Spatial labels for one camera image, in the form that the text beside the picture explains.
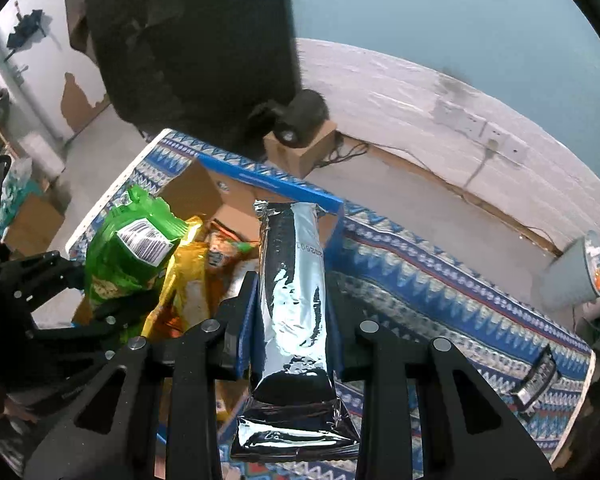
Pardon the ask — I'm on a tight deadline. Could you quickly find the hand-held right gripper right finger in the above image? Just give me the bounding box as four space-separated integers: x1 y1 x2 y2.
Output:
325 273 556 480

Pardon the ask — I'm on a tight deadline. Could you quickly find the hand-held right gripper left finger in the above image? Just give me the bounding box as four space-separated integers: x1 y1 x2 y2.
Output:
25 270 261 480

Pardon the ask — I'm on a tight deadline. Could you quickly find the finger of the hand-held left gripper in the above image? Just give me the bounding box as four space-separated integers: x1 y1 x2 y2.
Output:
2 251 88 307
30 295 162 362

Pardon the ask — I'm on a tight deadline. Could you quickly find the silver foil snack packet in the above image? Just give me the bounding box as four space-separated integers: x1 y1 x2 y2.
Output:
230 200 361 461

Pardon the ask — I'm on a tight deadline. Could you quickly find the green snack bag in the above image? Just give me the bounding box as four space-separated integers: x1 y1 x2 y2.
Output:
84 185 191 335

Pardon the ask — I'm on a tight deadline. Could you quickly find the long yellow snack packet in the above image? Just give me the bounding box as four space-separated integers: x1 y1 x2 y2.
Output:
140 215 211 341

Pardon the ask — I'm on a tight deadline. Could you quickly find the blue rimmed cardboard box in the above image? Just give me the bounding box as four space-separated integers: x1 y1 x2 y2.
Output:
70 152 346 441

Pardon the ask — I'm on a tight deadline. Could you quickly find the brown cardboard carton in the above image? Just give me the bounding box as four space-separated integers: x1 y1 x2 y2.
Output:
2 192 66 256

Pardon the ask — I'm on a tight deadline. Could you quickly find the green patterned package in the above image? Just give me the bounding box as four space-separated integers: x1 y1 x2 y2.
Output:
0 157 46 206

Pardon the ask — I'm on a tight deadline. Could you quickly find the blue patterned tablecloth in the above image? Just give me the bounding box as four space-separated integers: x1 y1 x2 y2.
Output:
65 127 596 480

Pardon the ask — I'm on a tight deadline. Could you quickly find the small cardboard box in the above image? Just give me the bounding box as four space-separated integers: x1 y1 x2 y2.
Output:
264 120 338 178

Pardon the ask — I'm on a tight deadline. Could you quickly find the black snack packet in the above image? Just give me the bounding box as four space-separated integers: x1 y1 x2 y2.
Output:
510 345 561 413

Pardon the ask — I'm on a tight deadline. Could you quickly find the black round knob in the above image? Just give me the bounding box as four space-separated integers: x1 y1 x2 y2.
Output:
272 89 329 150

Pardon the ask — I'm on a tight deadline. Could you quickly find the grey trash bin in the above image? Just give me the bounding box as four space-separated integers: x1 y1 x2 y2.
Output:
540 230 600 311

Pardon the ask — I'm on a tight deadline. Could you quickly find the dark hanging cloth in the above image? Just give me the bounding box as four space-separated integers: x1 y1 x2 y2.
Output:
5 7 48 52

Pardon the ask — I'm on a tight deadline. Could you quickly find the large black panel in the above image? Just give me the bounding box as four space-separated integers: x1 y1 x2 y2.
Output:
62 0 303 158

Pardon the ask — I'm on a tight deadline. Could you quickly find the black floor cable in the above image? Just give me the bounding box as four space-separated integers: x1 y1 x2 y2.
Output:
315 132 371 168

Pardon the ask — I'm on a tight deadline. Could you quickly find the grey plug cable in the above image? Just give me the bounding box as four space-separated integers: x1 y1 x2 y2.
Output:
462 142 498 191

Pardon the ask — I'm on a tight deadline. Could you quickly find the white wall socket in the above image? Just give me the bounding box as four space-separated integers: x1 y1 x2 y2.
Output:
480 122 508 150
455 107 487 135
505 135 531 161
432 99 461 126

